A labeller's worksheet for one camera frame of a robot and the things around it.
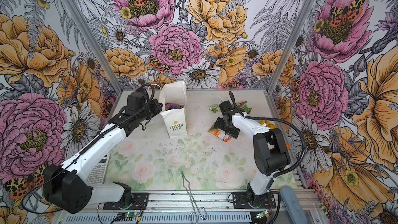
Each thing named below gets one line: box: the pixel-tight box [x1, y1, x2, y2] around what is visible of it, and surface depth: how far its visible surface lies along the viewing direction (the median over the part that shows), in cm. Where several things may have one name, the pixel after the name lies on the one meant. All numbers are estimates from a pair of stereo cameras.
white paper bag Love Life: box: [158, 78, 188, 138], surface depth 90 cm
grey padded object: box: [279, 185, 308, 224], surface depth 72 cm
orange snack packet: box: [207, 122, 233, 143], surface depth 96 cm
